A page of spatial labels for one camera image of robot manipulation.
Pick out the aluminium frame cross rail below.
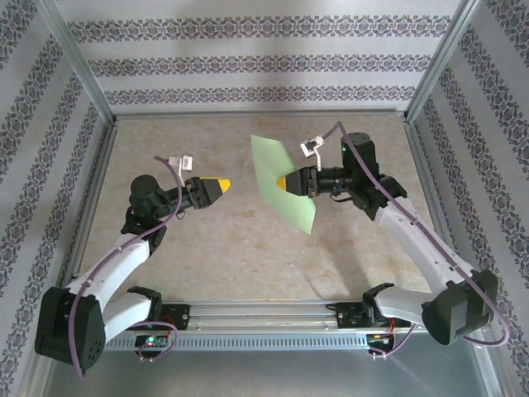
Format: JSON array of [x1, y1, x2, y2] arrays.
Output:
[[113, 109, 410, 123]]

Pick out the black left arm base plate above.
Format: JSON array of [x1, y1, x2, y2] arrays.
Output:
[[159, 304, 192, 332]]

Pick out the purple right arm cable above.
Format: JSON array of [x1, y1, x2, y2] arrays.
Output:
[[323, 121, 512, 361]]

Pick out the slotted grey cable duct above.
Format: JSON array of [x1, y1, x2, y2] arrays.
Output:
[[102, 332, 369, 352]]

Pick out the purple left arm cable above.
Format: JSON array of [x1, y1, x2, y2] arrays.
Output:
[[68, 155, 187, 380]]

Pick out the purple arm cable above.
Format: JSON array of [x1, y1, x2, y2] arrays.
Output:
[[323, 121, 512, 361], [68, 155, 187, 380]]

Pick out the aluminium frame post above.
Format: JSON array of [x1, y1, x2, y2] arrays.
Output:
[[403, 0, 487, 125], [41, 0, 119, 125]]

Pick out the light green paper sheet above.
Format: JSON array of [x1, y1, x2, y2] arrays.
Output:
[[250, 135, 317, 237]]

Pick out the circuit board with green light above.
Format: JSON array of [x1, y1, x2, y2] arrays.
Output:
[[136, 334, 169, 349]]

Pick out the aluminium frame side rail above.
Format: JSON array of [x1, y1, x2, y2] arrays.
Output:
[[403, 117, 468, 286], [55, 117, 121, 303]]

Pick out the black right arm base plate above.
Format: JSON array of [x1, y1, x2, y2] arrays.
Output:
[[326, 303, 373, 331]]

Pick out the grey sheet metal panel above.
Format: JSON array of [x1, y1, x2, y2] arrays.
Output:
[[41, 349, 503, 397]]

